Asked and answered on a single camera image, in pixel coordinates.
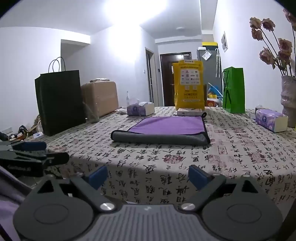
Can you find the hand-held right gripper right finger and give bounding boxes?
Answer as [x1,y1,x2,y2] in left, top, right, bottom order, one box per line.
[179,165,263,212]

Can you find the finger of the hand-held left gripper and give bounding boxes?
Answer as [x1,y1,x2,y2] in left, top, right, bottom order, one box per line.
[10,141,48,153]
[35,152,70,169]

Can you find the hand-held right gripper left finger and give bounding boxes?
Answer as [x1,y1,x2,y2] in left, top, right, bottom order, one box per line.
[35,165,116,212]

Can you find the purple and grey towel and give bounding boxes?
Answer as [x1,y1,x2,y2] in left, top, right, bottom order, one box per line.
[111,112,211,145]

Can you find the clutter of small goods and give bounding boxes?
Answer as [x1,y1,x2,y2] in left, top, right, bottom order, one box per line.
[0,115,43,142]

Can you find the purple clothing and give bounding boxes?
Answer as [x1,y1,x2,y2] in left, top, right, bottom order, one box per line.
[0,166,31,241]

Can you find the black paper bag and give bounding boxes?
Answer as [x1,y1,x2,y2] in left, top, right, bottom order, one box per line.
[35,57,87,137]

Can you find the clear plastic bag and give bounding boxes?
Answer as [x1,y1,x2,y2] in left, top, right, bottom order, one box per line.
[83,102,101,123]

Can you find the flat white box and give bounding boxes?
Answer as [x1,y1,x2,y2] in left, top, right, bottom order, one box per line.
[177,108,208,116]

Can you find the purple tissue pack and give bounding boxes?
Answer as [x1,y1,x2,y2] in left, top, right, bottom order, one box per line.
[127,102,155,116]
[255,109,289,133]

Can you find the brown cardboard box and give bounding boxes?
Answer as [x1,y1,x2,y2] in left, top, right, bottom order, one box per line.
[81,79,119,118]

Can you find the yellow plastic bag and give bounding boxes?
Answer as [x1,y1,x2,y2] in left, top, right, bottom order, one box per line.
[172,60,205,111]

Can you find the green paper bag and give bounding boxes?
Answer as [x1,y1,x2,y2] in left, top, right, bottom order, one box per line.
[222,67,246,114]

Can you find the dark wooden door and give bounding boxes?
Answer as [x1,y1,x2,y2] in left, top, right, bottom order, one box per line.
[159,52,192,107]

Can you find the grey refrigerator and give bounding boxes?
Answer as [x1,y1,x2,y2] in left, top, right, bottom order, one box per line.
[196,47,223,93]

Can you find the textured white vase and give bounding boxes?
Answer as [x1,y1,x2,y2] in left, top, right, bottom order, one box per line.
[280,75,296,128]

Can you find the dried roses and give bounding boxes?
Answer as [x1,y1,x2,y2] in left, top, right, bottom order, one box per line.
[249,9,296,77]

